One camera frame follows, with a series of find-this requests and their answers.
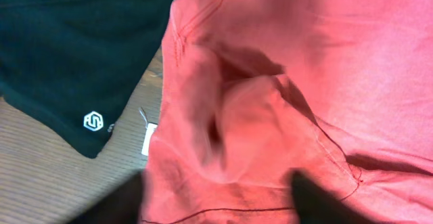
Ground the red t-shirt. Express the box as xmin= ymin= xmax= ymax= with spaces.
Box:
xmin=141 ymin=0 xmax=432 ymax=223

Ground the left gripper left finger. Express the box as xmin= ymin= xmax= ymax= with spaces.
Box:
xmin=67 ymin=171 xmax=144 ymax=224

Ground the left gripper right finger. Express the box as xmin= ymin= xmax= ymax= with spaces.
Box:
xmin=290 ymin=170 xmax=375 ymax=224

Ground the black t-shirt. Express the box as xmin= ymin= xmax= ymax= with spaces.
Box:
xmin=1 ymin=0 xmax=173 ymax=158

